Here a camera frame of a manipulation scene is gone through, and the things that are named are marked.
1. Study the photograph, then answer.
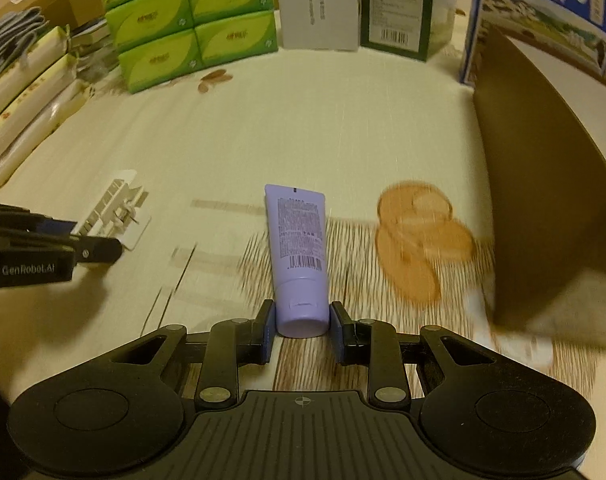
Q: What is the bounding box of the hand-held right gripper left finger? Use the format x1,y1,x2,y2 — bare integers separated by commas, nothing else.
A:
103,300,279,408

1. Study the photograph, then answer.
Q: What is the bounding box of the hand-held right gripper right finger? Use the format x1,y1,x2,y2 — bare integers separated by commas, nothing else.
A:
329,301,504,403

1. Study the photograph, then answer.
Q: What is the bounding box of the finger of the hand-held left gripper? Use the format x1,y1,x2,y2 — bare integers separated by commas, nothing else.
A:
0,201,78,236
0,227,124,266

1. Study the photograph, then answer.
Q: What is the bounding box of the white plastic hook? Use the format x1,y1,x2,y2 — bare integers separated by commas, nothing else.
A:
72,169,152,252

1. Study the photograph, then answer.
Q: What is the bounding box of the brown shoe box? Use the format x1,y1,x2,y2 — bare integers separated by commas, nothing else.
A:
472,25,606,333

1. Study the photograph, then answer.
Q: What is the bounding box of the pale yellow wrapped pack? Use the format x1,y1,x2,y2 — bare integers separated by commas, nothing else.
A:
0,77,91,192
0,52,80,161
0,25,72,128

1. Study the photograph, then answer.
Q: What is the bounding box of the grey folded cloth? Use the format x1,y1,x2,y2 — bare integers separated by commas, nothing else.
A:
0,7,48,88

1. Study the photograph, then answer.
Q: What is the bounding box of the book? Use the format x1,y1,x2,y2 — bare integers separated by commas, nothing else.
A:
68,17,114,54

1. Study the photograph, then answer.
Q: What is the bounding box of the stack of green tissue packs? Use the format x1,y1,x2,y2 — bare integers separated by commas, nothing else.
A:
94,0,279,94

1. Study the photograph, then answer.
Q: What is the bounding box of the white cardboard box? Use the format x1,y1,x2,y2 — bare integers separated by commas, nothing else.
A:
274,0,360,52

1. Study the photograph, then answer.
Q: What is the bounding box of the dark green carton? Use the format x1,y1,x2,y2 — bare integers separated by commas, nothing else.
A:
359,0,456,62

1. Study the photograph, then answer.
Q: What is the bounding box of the blue milk carton case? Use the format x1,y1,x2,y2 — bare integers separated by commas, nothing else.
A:
458,0,606,86

